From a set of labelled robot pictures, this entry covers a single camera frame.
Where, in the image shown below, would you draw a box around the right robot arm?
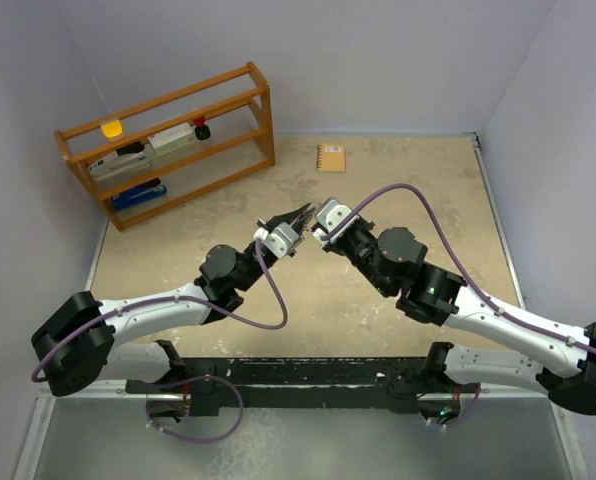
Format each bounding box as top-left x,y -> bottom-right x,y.
323,219 -> 596,416

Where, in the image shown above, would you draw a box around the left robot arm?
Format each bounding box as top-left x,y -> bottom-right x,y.
31,204 -> 314,397

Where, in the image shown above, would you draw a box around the brown spiral notebook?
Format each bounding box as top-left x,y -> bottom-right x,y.
316,144 -> 346,173

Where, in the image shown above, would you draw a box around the black red stamp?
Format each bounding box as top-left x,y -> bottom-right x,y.
193,116 -> 211,141

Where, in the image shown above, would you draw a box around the blue stapler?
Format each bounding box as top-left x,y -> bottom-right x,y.
112,178 -> 167,211

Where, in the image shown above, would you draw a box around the white box on shelf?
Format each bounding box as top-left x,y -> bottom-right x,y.
148,123 -> 196,156

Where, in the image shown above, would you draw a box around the orange wooden shelf rack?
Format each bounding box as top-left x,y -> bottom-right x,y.
54,62 -> 275,231

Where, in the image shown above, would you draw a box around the white black stapler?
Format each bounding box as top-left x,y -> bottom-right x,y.
88,145 -> 155,182

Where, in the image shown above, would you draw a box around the yellow sticky note pad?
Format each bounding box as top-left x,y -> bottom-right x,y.
100,118 -> 125,142

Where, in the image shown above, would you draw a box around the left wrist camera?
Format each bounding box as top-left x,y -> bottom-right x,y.
254,222 -> 302,259

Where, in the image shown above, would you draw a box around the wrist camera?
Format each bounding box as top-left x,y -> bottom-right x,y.
254,222 -> 302,259
311,197 -> 360,249

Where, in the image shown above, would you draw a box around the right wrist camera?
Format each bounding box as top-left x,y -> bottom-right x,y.
311,197 -> 360,249

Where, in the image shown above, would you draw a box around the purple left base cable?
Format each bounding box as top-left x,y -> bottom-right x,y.
145,369 -> 247,443

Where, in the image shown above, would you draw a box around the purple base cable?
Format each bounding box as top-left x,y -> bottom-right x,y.
425,379 -> 485,432
145,369 -> 247,443

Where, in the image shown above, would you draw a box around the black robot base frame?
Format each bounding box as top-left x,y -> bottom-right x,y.
126,343 -> 477,417

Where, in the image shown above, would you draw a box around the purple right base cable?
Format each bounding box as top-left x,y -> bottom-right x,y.
425,379 -> 485,432

